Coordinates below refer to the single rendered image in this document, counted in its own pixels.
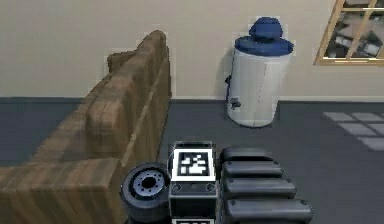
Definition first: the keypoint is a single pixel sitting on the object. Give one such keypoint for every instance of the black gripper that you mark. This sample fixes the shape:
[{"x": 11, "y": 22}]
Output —
[{"x": 145, "y": 190}]

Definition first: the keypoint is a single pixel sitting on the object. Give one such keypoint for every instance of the wooden framed window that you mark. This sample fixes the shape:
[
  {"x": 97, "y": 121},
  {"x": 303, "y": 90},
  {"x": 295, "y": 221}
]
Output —
[{"x": 356, "y": 33}]

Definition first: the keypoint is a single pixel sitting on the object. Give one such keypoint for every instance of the white bin with blue lid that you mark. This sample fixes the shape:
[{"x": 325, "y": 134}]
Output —
[{"x": 256, "y": 86}]

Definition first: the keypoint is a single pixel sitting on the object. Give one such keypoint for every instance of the brown sofa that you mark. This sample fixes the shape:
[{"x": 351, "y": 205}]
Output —
[{"x": 100, "y": 140}]

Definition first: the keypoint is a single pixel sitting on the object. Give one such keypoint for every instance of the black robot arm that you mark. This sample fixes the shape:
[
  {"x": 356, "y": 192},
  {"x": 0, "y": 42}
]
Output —
[{"x": 253, "y": 190}]

